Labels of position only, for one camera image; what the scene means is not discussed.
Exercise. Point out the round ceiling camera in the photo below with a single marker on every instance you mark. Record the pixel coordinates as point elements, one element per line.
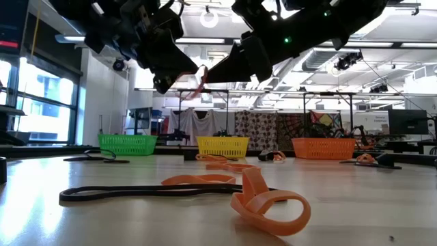
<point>119,65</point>

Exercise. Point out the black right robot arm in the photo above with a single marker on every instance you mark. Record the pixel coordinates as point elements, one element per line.
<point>358,10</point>

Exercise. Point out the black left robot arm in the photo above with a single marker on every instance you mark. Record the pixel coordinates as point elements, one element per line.
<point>102,20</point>

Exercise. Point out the black monitor on stand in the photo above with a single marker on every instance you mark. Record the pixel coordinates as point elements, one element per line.
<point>408,121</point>

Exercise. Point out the black aluminium table frame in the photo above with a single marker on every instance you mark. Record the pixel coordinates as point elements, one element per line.
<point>174,150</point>

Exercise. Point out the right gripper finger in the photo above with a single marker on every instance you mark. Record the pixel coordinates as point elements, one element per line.
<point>239,65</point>

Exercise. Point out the black ceiling spotlight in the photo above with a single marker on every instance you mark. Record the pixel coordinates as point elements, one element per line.
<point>379,89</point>
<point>346,62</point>

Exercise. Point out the brown dotted cloth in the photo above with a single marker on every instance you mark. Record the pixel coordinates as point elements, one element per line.
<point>256,128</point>

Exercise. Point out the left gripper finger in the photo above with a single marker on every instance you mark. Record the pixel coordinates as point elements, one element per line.
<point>174,58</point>
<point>163,83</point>

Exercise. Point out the orange plastic basket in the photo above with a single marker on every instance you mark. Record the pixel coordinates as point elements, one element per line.
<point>323,148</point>

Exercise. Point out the white draped cloth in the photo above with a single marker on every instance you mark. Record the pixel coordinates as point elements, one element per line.
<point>194,124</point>

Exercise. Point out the green plastic basket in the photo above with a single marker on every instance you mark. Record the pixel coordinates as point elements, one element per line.
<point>128,145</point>

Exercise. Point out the wide orange rubber band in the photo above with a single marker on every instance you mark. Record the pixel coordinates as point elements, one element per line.
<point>254,184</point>

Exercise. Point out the monitor with red bar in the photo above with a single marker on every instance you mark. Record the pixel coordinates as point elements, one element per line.
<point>13,20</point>

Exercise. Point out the dark patterned cloth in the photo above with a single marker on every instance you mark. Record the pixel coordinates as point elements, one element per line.
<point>290,128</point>

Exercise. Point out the thin orange rubber band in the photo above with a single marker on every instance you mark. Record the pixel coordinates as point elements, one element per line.
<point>208,158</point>
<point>239,167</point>
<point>365,159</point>
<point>280,157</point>
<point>167,181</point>
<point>203,85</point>

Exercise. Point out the grey desk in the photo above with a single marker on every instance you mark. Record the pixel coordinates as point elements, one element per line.
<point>10,110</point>

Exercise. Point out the monitor on cart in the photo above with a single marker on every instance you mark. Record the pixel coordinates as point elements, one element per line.
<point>141,118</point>

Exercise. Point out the black rack frame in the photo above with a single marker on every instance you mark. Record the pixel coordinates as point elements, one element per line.
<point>180,112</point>
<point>351,112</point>

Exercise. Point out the yellow plastic basket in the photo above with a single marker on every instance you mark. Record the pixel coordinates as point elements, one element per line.
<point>223,147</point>

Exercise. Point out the large window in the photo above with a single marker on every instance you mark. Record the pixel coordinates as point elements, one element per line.
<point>44,102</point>

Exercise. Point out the wide black rubber band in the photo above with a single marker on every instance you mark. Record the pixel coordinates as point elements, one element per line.
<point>264,156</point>
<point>190,155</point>

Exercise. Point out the colourful geometric cloth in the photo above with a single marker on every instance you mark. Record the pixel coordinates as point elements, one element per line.
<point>326,119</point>

